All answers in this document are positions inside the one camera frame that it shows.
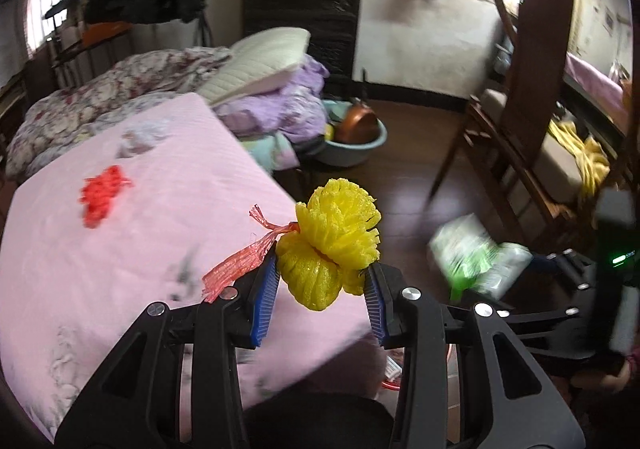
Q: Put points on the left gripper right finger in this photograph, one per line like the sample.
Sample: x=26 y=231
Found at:
x=382 y=288

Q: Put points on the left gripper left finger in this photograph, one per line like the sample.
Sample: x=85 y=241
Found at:
x=258 y=292

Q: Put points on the red mesh net bag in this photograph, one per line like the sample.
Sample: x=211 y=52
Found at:
x=247 y=259

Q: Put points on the yellow foam net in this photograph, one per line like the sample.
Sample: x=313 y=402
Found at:
x=336 y=240

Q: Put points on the white green plastic bag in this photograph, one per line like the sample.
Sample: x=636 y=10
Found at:
x=471 y=261

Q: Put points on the red foam net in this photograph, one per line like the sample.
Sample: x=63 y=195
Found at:
x=98 y=193

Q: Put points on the white tissue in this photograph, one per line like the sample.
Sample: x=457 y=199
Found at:
x=142 y=137

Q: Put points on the red plastic trash basket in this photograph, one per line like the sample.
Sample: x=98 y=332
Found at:
x=394 y=363

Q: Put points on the right hand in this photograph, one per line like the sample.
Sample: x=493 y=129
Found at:
x=609 y=383

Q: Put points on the pink bed sheet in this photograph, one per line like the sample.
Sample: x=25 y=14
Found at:
x=106 y=341

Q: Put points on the light blue wash basin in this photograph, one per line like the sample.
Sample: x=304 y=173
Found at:
x=342 y=155

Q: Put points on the yellow towel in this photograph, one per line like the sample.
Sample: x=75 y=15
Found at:
x=592 y=164

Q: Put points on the copper bowl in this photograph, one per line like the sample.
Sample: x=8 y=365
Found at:
x=359 y=125

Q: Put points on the purple folded blanket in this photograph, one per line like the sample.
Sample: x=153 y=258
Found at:
x=278 y=126

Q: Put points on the wooden chair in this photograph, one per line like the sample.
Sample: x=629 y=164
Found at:
x=504 y=151

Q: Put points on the white quilted pillow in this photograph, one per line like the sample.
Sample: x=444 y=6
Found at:
x=259 y=63

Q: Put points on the floral quilt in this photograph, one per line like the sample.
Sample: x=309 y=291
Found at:
x=60 y=121

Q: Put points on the black metal chair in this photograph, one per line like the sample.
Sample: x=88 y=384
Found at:
x=92 y=38

